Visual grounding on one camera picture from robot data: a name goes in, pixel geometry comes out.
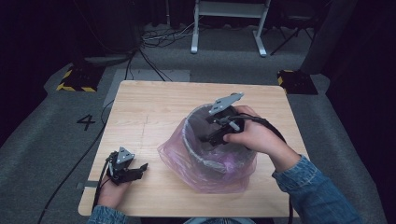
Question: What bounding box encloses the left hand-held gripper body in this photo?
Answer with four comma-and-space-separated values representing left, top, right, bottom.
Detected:
106, 146, 138, 187

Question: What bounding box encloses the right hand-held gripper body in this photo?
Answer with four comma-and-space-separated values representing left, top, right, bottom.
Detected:
204, 91, 247, 135

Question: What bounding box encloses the pale green plastic bin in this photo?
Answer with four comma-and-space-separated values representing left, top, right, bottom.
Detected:
181, 104, 258, 175

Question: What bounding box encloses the pink plastic bag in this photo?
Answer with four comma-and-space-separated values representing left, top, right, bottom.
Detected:
157, 104, 260, 194

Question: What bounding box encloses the person's left hand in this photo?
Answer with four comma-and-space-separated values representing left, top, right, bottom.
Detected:
96, 174, 133, 210

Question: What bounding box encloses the person's right hand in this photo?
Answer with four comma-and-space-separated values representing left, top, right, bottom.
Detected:
223, 105, 302, 174

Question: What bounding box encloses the grey tape strip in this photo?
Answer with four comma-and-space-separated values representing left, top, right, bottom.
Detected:
76, 180, 99, 190

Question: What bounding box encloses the yellow black striped stand base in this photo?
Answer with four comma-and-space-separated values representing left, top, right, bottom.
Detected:
276, 69, 319, 96
55, 64, 106, 93

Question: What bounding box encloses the person's blue jeans lap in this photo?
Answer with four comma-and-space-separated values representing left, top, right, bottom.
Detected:
182, 217, 257, 224

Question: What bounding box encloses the white metal desk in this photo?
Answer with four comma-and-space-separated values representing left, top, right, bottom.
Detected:
190, 0, 273, 59

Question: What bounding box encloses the black folding chair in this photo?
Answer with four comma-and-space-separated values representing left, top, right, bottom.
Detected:
269, 4, 322, 58

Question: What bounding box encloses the dark pillar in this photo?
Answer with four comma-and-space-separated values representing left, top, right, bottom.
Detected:
299, 0, 360, 76

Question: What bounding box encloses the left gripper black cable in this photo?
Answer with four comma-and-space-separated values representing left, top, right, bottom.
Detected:
92, 151, 116, 210

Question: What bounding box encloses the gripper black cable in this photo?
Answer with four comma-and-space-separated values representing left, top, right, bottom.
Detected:
228, 113, 295, 224
92, 151, 116, 210

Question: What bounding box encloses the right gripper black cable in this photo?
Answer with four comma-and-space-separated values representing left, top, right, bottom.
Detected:
228, 113, 295, 224

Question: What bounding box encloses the long black floor cable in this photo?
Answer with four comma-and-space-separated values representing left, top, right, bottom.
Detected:
36, 99, 116, 224

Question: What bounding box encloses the bundle of floor cables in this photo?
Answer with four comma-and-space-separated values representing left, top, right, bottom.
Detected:
124, 20, 202, 82

